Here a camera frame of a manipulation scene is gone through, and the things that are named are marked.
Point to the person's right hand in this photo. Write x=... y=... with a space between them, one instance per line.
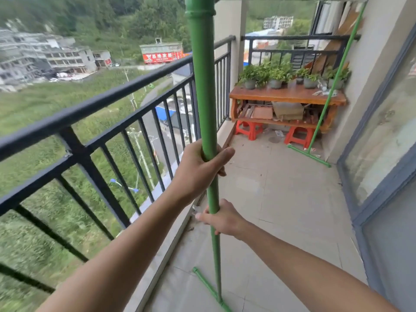
x=227 y=220

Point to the grey concrete buildings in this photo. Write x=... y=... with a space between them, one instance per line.
x=39 y=58

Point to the grey framed glass door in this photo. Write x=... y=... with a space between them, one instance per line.
x=383 y=152

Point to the thin green pole with foot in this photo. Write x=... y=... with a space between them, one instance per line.
x=328 y=100

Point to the distant unfinished grey building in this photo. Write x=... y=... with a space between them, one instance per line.
x=278 y=22

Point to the leaning wooden planks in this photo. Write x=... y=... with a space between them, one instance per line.
x=341 y=32

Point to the building with red sign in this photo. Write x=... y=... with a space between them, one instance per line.
x=161 y=55

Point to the brown cardboard box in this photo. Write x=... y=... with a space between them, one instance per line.
x=287 y=110

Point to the brown wooden table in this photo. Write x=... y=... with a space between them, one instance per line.
x=286 y=94

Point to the person's right thumb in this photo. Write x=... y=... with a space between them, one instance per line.
x=204 y=218

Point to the person's left thumb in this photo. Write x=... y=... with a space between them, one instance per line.
x=222 y=155

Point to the red plastic stool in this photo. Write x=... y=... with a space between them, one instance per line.
x=248 y=128
x=297 y=136

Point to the papers on table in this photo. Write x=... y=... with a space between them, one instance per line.
x=325 y=92

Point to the person's right forearm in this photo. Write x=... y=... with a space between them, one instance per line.
x=308 y=276

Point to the thick green pole with foot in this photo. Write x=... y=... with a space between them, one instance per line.
x=204 y=94

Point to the long black balcony railing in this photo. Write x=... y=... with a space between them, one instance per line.
x=81 y=110

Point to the short black balcony railing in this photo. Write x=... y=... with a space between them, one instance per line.
x=292 y=37

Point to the person's left hand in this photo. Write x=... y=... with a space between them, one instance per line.
x=191 y=172

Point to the reddish flat board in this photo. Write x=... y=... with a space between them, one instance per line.
x=262 y=113

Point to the person's left forearm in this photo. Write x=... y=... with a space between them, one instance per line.
x=123 y=259

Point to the potted green plant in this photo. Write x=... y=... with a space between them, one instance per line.
x=252 y=76
x=300 y=74
x=338 y=81
x=277 y=76
x=311 y=81

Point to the blue roof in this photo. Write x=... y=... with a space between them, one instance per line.
x=164 y=113

